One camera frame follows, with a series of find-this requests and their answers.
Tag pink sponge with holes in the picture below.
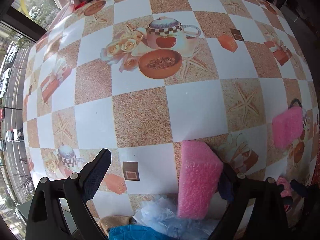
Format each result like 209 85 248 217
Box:
177 140 223 219

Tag blue cloth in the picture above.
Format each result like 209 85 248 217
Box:
108 225 172 240

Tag tan cloth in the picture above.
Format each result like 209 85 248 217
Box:
97 216 132 237

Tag pink knitted cloth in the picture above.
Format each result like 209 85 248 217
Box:
277 176 293 212

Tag checkered patterned tablecloth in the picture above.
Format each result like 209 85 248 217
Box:
22 0 319 239

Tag red plastic basin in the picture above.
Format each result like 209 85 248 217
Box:
74 1 87 10

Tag pink sponge near hair tie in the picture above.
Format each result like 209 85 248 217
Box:
272 106 303 150

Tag black hair tie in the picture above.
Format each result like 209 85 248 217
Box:
288 98 303 110

